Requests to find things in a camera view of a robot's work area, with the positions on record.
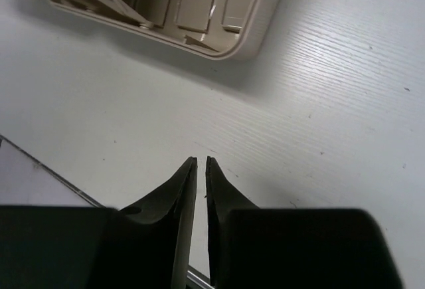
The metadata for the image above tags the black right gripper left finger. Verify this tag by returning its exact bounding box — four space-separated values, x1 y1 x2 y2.
1 157 197 288

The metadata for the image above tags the beige plastic toolbox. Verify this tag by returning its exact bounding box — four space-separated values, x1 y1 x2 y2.
46 0 280 60

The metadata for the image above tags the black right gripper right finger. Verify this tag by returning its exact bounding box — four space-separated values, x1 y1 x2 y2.
205 157 395 288

